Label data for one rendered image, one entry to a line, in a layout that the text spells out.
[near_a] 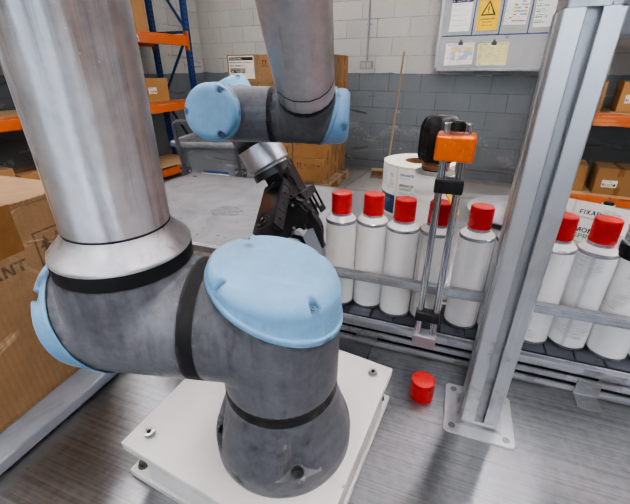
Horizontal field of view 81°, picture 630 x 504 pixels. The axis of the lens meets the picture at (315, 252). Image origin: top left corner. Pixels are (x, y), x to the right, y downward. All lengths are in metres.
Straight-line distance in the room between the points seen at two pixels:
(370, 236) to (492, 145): 4.56
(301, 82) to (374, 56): 4.88
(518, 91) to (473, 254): 4.51
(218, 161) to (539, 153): 2.55
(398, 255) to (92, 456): 0.50
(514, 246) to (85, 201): 0.39
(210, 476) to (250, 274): 0.24
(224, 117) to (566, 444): 0.61
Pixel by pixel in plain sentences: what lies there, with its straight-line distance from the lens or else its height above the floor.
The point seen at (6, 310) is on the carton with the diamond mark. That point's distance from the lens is 0.60.
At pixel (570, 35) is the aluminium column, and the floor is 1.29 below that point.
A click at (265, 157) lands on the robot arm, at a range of 0.64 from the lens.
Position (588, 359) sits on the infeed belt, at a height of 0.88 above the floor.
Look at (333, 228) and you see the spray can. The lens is 0.61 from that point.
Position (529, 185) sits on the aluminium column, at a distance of 0.42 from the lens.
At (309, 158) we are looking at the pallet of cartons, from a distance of 4.14.
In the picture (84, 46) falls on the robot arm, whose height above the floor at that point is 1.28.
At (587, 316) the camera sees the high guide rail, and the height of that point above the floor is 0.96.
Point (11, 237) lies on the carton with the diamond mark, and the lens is 0.58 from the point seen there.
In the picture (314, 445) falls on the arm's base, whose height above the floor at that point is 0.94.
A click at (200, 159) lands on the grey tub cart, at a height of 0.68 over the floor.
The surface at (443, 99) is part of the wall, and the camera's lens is 5.12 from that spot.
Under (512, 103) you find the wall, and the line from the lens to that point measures 5.06.
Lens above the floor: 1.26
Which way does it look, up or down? 26 degrees down
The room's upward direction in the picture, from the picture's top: straight up
